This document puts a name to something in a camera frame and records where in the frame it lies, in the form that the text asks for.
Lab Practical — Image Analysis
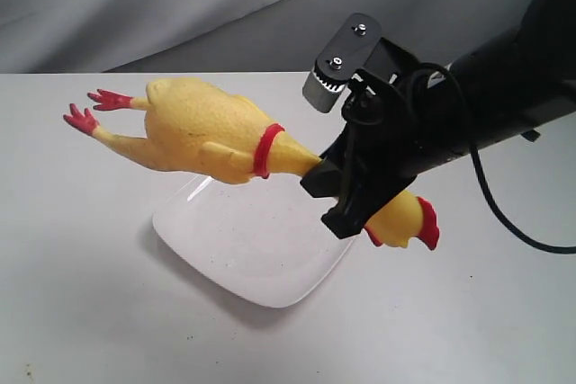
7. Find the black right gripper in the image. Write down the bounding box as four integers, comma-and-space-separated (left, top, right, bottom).
300, 69, 416, 239

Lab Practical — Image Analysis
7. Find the yellow rubber chicken toy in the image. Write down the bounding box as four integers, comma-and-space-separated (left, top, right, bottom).
63, 76, 440, 252

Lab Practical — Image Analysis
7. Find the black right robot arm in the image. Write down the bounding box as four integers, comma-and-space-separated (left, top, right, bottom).
301, 0, 575, 238

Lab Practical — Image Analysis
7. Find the white square plate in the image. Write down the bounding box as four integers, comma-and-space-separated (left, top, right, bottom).
152, 174, 354, 308

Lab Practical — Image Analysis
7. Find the grey backdrop cloth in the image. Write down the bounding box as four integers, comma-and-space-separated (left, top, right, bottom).
1, 0, 530, 73

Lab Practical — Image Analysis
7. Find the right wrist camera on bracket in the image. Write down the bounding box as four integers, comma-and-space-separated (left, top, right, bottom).
302, 13, 419, 113

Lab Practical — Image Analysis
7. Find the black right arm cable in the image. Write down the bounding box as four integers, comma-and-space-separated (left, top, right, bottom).
395, 63, 576, 254

